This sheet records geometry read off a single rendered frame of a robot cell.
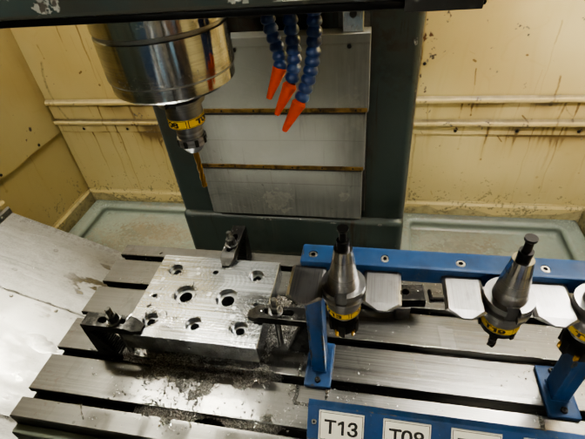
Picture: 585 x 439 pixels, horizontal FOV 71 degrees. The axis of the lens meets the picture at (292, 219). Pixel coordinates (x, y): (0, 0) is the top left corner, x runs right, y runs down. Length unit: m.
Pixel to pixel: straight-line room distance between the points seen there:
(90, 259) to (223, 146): 0.70
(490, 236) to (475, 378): 0.87
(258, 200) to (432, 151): 0.66
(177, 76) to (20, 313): 1.13
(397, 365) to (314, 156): 0.54
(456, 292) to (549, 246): 1.14
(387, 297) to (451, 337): 0.39
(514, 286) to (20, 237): 1.50
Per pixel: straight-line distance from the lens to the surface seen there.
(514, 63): 1.45
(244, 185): 1.20
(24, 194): 1.82
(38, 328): 1.47
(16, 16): 0.39
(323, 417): 0.80
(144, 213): 1.94
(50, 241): 1.66
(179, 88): 0.50
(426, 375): 0.91
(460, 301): 0.61
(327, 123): 1.04
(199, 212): 1.36
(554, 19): 1.44
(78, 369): 1.05
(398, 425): 0.80
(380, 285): 0.61
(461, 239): 1.67
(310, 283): 0.61
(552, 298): 0.66
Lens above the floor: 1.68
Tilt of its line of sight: 40 degrees down
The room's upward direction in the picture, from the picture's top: 7 degrees counter-clockwise
